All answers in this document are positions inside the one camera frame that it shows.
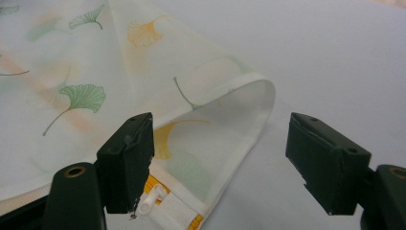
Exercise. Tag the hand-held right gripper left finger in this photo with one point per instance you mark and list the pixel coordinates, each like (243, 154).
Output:
(126, 166)

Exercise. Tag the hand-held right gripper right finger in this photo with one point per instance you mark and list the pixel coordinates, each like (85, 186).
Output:
(328, 166)

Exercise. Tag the leaf print mesh laundry bag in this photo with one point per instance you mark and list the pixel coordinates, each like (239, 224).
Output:
(95, 64)

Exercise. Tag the white table mat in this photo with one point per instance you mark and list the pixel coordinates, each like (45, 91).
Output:
(319, 48)

